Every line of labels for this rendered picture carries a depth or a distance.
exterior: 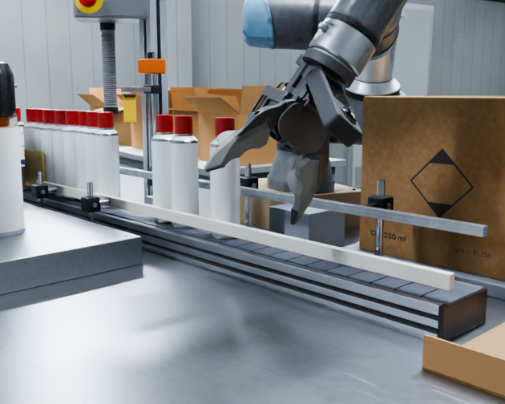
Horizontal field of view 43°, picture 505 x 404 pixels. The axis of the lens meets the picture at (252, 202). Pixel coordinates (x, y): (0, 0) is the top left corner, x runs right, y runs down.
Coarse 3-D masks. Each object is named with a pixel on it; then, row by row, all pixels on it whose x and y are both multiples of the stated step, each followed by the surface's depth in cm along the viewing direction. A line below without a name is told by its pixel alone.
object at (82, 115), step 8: (80, 112) 142; (80, 120) 142; (80, 128) 142; (80, 136) 141; (80, 144) 142; (80, 152) 142; (80, 160) 142; (80, 168) 143; (80, 176) 143; (80, 184) 144; (80, 200) 144
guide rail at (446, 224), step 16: (144, 176) 133; (240, 192) 112; (256, 192) 109; (272, 192) 106; (320, 208) 99; (336, 208) 96; (352, 208) 94; (368, 208) 92; (416, 224) 86; (432, 224) 85; (448, 224) 83; (464, 224) 81; (480, 224) 80
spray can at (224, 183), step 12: (216, 120) 106; (228, 120) 106; (216, 132) 106; (216, 144) 106; (228, 168) 106; (216, 180) 107; (228, 180) 106; (216, 192) 107; (228, 192) 107; (216, 204) 107; (228, 204) 107; (216, 216) 108; (228, 216) 107
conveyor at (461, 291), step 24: (120, 216) 128; (144, 216) 128; (216, 240) 107; (240, 240) 107; (312, 264) 93; (336, 264) 93; (408, 288) 81; (432, 288) 81; (456, 288) 81; (480, 288) 81
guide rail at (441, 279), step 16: (64, 192) 144; (80, 192) 139; (96, 192) 136; (128, 208) 125; (144, 208) 121; (160, 208) 117; (192, 224) 111; (208, 224) 107; (224, 224) 104; (256, 240) 99; (272, 240) 96; (288, 240) 94; (304, 240) 92; (320, 256) 90; (336, 256) 88; (352, 256) 86; (368, 256) 84; (384, 272) 82; (400, 272) 80; (416, 272) 78; (432, 272) 77; (448, 272) 76; (448, 288) 75
